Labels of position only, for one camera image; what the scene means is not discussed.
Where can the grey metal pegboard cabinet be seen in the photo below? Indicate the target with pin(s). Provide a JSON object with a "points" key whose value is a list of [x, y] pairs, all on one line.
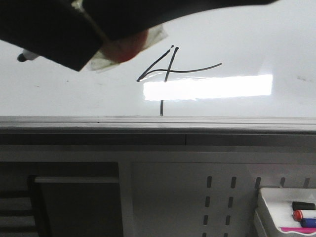
{"points": [[145, 185]]}

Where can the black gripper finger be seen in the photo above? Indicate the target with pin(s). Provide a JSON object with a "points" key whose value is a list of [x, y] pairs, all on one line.
{"points": [[52, 29], [121, 18]]}

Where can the white black whiteboard marker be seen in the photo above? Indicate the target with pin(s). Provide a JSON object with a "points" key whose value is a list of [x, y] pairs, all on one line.
{"points": [[115, 52]]}

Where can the red capped marker in tray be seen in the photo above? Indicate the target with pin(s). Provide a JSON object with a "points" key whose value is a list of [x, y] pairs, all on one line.
{"points": [[298, 215]]}

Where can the pink eraser in tray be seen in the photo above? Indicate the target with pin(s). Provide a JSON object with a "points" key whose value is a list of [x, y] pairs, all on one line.
{"points": [[299, 229]]}

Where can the blue capped marker in tray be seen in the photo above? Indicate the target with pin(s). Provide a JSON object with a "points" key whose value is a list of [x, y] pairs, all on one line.
{"points": [[308, 222]]}

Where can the white plastic marker tray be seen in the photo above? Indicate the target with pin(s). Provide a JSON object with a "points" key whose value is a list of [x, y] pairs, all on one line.
{"points": [[274, 211]]}

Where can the black capped marker in tray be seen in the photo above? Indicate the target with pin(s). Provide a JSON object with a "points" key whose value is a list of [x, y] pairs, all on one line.
{"points": [[298, 205]]}

